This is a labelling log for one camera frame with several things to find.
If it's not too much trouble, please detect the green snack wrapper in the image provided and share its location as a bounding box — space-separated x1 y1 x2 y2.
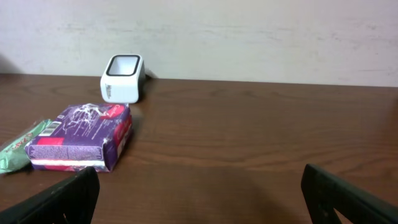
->
1 119 52 174

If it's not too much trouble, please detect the purple snack package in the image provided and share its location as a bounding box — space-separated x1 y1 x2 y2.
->
25 103 132 172

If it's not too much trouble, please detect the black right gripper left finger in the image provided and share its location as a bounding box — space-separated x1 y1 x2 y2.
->
1 167 100 224

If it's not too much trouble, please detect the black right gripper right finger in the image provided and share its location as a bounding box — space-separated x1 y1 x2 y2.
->
301 164 397 224

